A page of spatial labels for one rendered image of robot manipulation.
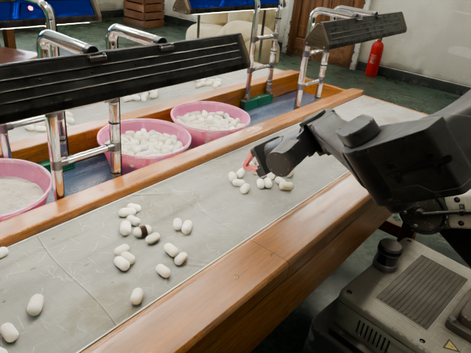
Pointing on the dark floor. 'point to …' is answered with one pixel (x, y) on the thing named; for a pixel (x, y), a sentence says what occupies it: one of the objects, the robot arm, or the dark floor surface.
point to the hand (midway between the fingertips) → (245, 166)
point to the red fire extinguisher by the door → (374, 58)
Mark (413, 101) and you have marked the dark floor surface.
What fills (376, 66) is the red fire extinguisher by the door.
